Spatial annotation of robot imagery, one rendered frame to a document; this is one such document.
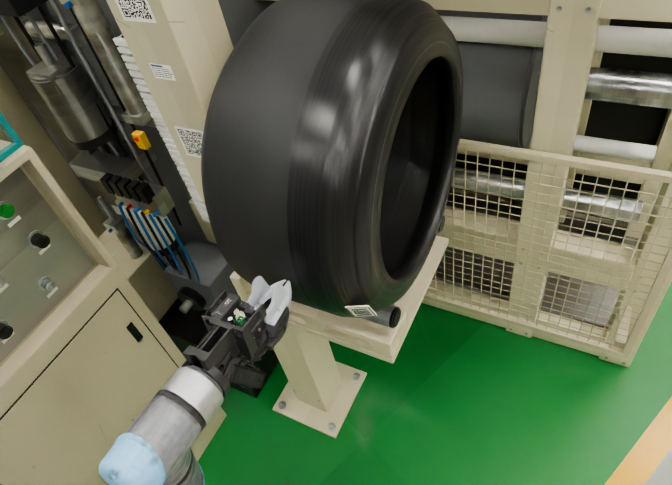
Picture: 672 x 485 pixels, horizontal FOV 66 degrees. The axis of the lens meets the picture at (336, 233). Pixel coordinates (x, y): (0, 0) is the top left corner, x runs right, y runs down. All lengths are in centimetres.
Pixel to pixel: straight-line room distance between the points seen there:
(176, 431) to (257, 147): 39
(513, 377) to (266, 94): 153
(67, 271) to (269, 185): 76
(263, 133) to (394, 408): 141
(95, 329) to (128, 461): 80
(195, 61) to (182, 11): 8
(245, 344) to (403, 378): 135
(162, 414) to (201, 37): 63
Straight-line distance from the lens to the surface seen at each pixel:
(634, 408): 208
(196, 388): 70
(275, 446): 200
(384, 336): 110
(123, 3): 99
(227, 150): 79
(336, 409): 199
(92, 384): 151
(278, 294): 79
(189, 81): 99
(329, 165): 71
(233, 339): 73
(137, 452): 68
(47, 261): 136
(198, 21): 99
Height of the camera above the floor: 180
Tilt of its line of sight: 46 degrees down
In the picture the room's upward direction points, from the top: 13 degrees counter-clockwise
